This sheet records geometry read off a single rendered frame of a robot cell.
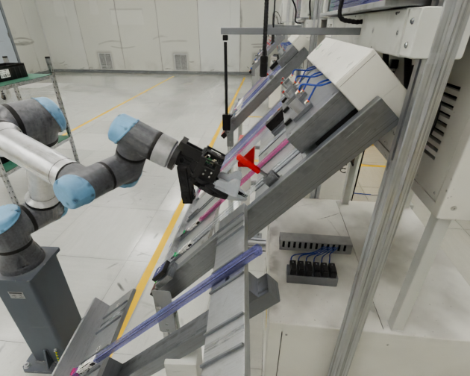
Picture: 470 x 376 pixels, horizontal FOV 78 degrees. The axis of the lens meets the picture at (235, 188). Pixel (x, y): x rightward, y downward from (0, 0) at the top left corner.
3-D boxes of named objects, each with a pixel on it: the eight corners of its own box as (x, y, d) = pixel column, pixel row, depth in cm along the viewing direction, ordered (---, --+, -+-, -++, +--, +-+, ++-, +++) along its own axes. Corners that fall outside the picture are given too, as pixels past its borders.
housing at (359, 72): (381, 136, 56) (333, 83, 52) (333, 88, 98) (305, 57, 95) (421, 107, 52) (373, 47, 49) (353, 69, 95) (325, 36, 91)
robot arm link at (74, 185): (-58, 107, 74) (71, 180, 58) (-10, 99, 83) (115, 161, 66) (-42, 148, 81) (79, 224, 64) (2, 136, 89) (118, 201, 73)
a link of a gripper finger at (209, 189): (227, 198, 70) (195, 180, 69) (224, 202, 71) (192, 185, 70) (230, 189, 74) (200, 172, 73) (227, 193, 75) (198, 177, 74)
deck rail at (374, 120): (172, 299, 82) (154, 287, 81) (174, 293, 84) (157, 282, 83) (401, 121, 52) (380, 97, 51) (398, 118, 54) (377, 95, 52)
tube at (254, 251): (75, 377, 60) (71, 375, 60) (79, 371, 61) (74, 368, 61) (262, 254, 42) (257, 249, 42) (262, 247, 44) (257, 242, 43)
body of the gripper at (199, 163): (224, 168, 67) (176, 143, 66) (208, 195, 72) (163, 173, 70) (228, 155, 74) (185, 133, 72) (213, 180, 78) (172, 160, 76)
